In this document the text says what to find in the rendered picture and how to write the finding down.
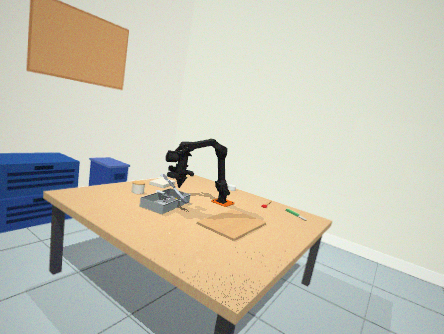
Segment grey metal tongs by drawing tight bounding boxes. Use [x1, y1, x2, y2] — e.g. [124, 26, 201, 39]
[155, 173, 188, 204]

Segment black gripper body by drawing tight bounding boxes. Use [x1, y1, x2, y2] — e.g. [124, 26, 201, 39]
[167, 163, 194, 179]

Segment grey cylinder with tan lid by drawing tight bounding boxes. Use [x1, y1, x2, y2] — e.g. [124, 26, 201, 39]
[131, 181, 145, 194]

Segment grey rectangular roasting tin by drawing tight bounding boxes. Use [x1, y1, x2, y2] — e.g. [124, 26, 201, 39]
[139, 188, 191, 214]

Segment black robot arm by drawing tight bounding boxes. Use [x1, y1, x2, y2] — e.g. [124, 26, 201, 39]
[165, 138, 230, 204]

